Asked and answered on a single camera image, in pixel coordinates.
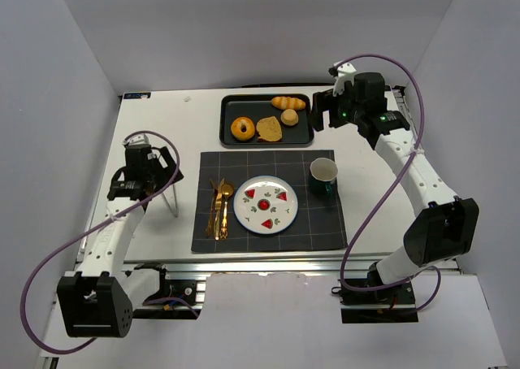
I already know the golden bagel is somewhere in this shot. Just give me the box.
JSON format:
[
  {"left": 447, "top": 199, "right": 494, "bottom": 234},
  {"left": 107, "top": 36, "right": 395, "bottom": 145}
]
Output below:
[{"left": 231, "top": 116, "right": 256, "bottom": 141}]

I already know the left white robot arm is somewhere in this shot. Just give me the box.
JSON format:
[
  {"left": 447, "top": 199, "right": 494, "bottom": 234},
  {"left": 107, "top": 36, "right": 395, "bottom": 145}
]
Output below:
[{"left": 57, "top": 142, "right": 183, "bottom": 338}]

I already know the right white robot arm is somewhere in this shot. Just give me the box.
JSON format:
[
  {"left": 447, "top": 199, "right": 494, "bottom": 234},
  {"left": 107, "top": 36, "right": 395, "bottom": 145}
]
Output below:
[{"left": 309, "top": 70, "right": 479, "bottom": 293}]

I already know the long glazed bread roll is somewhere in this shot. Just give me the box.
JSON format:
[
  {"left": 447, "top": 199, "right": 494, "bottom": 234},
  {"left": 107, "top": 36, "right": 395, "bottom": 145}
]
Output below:
[{"left": 271, "top": 96, "right": 306, "bottom": 111}]

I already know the brown bread slice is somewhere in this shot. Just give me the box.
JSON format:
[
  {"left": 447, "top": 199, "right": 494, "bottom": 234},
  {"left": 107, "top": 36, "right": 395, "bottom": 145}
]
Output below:
[{"left": 256, "top": 116, "right": 283, "bottom": 142}]

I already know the small round bun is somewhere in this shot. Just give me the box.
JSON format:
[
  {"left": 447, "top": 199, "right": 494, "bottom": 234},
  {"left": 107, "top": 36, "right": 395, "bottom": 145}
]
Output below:
[{"left": 280, "top": 109, "right": 299, "bottom": 127}]

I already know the gold knife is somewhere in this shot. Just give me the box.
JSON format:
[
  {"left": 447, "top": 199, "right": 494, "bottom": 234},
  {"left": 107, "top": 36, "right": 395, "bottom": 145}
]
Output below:
[{"left": 213, "top": 179, "right": 227, "bottom": 241}]

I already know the gold fork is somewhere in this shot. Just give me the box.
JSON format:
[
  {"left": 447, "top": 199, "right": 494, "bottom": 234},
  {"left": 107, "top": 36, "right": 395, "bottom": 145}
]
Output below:
[{"left": 206, "top": 179, "right": 218, "bottom": 237}]

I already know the gold spoon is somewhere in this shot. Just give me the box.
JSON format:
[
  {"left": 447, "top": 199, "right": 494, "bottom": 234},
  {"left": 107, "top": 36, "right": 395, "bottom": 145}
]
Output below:
[{"left": 219, "top": 182, "right": 234, "bottom": 240}]

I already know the dark green mug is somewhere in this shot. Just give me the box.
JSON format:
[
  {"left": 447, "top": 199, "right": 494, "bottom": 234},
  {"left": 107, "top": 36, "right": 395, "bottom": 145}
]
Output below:
[{"left": 309, "top": 158, "right": 338, "bottom": 198}]

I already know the black baking tray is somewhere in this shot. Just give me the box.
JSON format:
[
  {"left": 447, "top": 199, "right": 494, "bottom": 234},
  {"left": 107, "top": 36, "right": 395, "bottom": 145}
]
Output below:
[{"left": 219, "top": 93, "right": 314, "bottom": 148}]

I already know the white watermelon pattern plate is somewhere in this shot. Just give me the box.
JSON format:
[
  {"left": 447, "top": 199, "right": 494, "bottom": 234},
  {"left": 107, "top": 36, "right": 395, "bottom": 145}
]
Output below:
[{"left": 232, "top": 176, "right": 299, "bottom": 235}]

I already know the dark checked placemat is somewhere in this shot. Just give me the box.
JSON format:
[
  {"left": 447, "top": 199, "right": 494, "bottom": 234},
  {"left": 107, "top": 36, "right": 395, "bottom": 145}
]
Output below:
[{"left": 191, "top": 150, "right": 347, "bottom": 254}]

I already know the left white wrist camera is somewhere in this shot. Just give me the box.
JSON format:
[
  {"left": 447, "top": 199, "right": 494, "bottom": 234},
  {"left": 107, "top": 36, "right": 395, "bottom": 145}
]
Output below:
[{"left": 123, "top": 133, "right": 150, "bottom": 150}]

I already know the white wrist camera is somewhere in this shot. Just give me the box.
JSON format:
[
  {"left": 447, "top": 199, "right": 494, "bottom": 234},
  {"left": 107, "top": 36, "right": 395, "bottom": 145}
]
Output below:
[
  {"left": 328, "top": 62, "right": 357, "bottom": 97},
  {"left": 123, "top": 133, "right": 150, "bottom": 150}
]

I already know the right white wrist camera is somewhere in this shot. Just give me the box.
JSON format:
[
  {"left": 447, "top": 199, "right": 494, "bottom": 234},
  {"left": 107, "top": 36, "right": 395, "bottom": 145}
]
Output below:
[{"left": 328, "top": 62, "right": 357, "bottom": 97}]

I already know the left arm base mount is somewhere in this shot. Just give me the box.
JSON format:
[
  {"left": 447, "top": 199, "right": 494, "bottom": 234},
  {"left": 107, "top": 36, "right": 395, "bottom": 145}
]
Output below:
[{"left": 116, "top": 263, "right": 202, "bottom": 320}]

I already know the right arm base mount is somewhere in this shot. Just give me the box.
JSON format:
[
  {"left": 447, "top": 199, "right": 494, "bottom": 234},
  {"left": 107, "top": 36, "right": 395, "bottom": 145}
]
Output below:
[{"left": 331, "top": 282, "right": 418, "bottom": 324}]

